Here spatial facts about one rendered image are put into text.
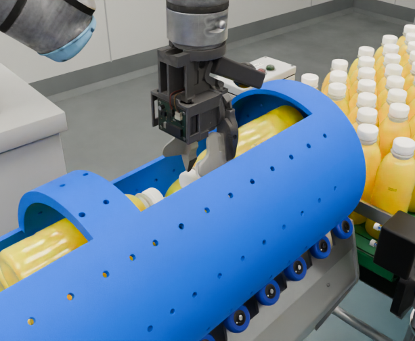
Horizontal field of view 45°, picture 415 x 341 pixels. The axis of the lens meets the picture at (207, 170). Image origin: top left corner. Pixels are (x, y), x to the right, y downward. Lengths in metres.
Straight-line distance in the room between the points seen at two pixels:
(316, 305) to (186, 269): 0.43
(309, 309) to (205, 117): 0.45
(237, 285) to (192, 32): 0.32
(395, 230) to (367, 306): 1.27
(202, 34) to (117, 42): 3.38
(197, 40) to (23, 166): 0.51
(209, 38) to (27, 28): 0.47
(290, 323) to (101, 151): 2.31
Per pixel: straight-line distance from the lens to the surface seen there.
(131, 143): 3.14
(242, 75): 0.69
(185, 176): 0.80
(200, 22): 0.60
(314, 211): 0.75
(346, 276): 1.04
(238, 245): 0.64
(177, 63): 0.60
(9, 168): 1.00
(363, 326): 1.70
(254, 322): 0.85
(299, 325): 0.95
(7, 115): 1.00
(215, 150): 0.68
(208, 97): 0.64
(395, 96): 1.17
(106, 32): 3.91
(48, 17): 0.99
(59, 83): 3.82
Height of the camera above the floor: 1.58
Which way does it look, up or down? 34 degrees down
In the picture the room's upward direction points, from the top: straight up
